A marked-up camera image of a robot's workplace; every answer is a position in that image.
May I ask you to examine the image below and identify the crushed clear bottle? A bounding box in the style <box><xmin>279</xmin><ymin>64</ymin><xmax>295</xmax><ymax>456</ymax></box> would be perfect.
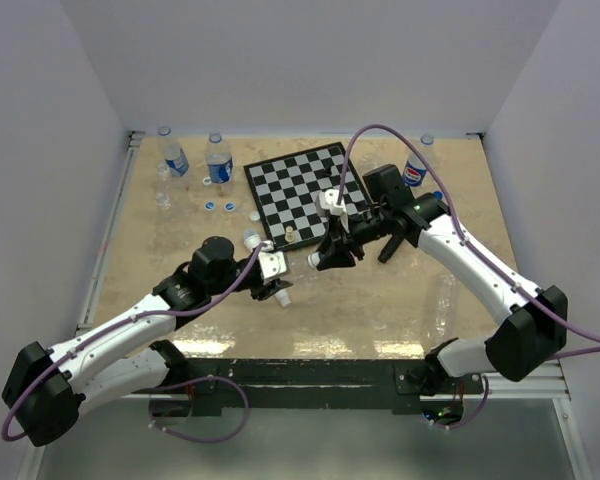
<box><xmin>283</xmin><ymin>249</ymin><xmax>310</xmax><ymax>282</ymax></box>

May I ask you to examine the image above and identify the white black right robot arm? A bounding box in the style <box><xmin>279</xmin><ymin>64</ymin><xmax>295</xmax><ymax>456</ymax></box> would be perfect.
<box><xmin>308</xmin><ymin>165</ymin><xmax>568</xmax><ymax>395</ymax></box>

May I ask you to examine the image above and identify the white Pocari Sweat cap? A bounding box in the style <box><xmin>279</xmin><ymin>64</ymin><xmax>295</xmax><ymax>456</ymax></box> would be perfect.
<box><xmin>307</xmin><ymin>252</ymin><xmax>321</xmax><ymax>269</ymax></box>

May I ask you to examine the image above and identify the standing pepsi bottle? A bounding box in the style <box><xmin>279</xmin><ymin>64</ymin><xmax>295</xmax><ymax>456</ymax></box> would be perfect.
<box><xmin>157</xmin><ymin>125</ymin><xmax>189</xmax><ymax>178</ymax></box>
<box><xmin>205</xmin><ymin>132</ymin><xmax>233</xmax><ymax>197</ymax></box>

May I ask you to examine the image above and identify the white toy microphone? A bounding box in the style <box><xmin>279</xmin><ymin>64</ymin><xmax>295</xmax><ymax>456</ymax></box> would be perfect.
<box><xmin>243</xmin><ymin>229</ymin><xmax>291</xmax><ymax>308</ymax></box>

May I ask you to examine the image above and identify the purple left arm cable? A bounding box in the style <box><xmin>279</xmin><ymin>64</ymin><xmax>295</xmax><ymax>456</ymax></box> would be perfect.
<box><xmin>0</xmin><ymin>240</ymin><xmax>274</xmax><ymax>442</ymax></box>

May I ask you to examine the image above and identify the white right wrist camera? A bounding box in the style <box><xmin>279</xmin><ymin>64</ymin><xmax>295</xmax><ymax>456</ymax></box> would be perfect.
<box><xmin>315</xmin><ymin>189</ymin><xmax>349</xmax><ymax>230</ymax></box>

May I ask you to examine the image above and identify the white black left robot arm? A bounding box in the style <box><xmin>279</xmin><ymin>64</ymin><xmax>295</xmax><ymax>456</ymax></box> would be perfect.
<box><xmin>1</xmin><ymin>236</ymin><xmax>290</xmax><ymax>447</ymax></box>

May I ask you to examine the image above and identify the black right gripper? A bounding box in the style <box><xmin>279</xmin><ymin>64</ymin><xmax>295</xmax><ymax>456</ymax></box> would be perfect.
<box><xmin>316</xmin><ymin>204</ymin><xmax>391</xmax><ymax>270</ymax></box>

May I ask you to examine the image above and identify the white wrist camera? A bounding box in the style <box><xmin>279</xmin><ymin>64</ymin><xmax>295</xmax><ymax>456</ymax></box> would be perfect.
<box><xmin>258</xmin><ymin>240</ymin><xmax>290</xmax><ymax>282</ymax></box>
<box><xmin>315</xmin><ymin>189</ymin><xmax>349</xmax><ymax>230</ymax></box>

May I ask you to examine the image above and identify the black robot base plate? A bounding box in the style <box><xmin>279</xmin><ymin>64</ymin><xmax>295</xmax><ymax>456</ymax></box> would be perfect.
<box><xmin>127</xmin><ymin>357</ymin><xmax>486</xmax><ymax>416</ymax></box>

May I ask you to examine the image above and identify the cream chess piece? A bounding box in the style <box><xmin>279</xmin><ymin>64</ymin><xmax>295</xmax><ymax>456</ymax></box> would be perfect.
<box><xmin>285</xmin><ymin>226</ymin><xmax>295</xmax><ymax>243</ymax></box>

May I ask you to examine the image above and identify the clear unlabelled plastic bottle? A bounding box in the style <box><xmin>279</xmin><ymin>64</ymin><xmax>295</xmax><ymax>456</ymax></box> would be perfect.
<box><xmin>155</xmin><ymin>192</ymin><xmax>172</xmax><ymax>210</ymax></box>

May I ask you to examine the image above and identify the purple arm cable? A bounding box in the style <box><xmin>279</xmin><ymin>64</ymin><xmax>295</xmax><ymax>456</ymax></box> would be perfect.
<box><xmin>0</xmin><ymin>240</ymin><xmax>274</xmax><ymax>442</ymax></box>
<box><xmin>337</xmin><ymin>122</ymin><xmax>600</xmax><ymax>361</ymax></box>

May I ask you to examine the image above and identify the standing Pepsi bottle left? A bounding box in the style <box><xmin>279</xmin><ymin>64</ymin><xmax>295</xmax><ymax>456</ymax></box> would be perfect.
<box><xmin>157</xmin><ymin>125</ymin><xmax>189</xmax><ymax>178</ymax></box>

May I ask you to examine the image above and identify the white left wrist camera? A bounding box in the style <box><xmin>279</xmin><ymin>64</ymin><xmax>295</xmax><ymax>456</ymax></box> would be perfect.
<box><xmin>258</xmin><ymin>240</ymin><xmax>290</xmax><ymax>282</ymax></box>

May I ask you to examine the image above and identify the Pepsi labelled bottle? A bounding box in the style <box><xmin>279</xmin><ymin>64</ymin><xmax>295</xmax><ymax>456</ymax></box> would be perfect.
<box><xmin>402</xmin><ymin>133</ymin><xmax>436</xmax><ymax>191</ymax></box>

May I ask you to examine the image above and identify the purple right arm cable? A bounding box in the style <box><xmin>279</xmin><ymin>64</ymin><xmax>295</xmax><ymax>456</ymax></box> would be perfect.
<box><xmin>337</xmin><ymin>122</ymin><xmax>600</xmax><ymax>361</ymax></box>

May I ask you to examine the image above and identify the small clear bottle near wall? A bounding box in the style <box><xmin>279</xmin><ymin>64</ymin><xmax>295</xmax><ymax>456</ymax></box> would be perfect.
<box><xmin>156</xmin><ymin>163</ymin><xmax>172</xmax><ymax>192</ymax></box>

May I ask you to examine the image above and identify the black and silver chessboard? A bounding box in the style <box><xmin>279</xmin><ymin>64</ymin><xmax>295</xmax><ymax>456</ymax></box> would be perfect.
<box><xmin>244</xmin><ymin>142</ymin><xmax>345</xmax><ymax>251</ymax></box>

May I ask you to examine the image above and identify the clear bottle without label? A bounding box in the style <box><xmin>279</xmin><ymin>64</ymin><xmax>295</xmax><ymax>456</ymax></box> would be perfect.
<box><xmin>358</xmin><ymin>153</ymin><xmax>381</xmax><ymax>173</ymax></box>

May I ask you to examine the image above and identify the standing Pepsi bottle right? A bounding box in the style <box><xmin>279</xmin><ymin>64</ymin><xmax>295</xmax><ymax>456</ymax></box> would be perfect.
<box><xmin>205</xmin><ymin>132</ymin><xmax>233</xmax><ymax>197</ymax></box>

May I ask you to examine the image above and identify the black toy microphone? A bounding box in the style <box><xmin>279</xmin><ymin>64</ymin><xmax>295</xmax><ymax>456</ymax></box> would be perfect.
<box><xmin>378</xmin><ymin>235</ymin><xmax>404</xmax><ymax>264</ymax></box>

